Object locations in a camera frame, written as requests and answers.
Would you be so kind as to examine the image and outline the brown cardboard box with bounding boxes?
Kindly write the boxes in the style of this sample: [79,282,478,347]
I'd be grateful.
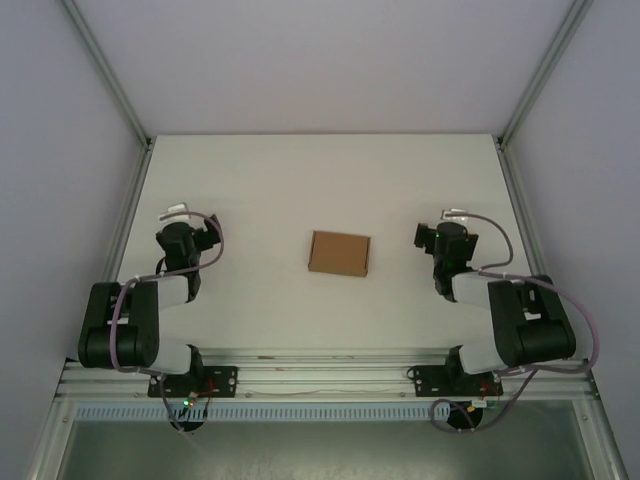
[306,228,372,278]

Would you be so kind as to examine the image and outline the aluminium side rail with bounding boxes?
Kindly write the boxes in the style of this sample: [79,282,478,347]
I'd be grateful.
[494,139,571,359]
[79,142,154,362]

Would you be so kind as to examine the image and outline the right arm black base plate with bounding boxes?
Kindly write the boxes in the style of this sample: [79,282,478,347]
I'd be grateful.
[408,364,501,399]

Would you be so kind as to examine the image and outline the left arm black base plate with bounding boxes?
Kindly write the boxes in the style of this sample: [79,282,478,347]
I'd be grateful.
[148,366,239,399]

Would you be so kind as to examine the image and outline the aluminium mounting rail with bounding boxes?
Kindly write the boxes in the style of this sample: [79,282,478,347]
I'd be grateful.
[55,348,599,401]

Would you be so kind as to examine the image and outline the aluminium frame post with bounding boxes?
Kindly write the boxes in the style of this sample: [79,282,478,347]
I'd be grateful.
[498,0,595,146]
[62,0,153,149]

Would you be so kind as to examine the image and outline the grey slotted cable duct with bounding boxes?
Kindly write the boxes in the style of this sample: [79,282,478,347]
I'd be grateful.
[73,403,451,422]

